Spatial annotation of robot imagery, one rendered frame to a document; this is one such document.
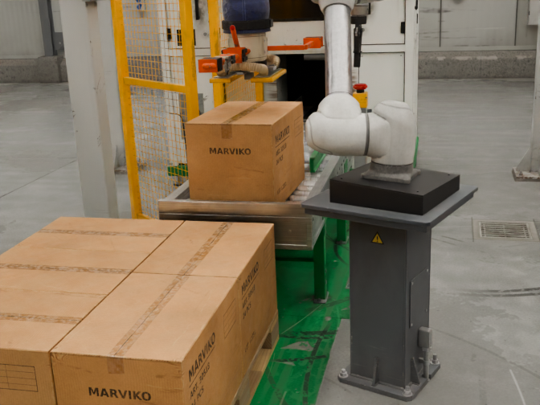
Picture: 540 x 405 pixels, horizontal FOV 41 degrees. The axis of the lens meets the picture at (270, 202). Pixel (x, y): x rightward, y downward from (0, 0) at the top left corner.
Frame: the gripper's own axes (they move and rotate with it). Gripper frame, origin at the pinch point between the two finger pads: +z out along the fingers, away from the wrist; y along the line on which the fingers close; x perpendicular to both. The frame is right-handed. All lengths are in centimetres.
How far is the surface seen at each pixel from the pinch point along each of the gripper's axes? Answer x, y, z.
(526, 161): -101, 235, 99
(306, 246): 11, -58, 75
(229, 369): 19, -141, 90
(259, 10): 40, -29, -23
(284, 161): 27, -35, 43
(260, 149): 33, -54, 34
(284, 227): 20, -58, 67
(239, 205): 40, -59, 58
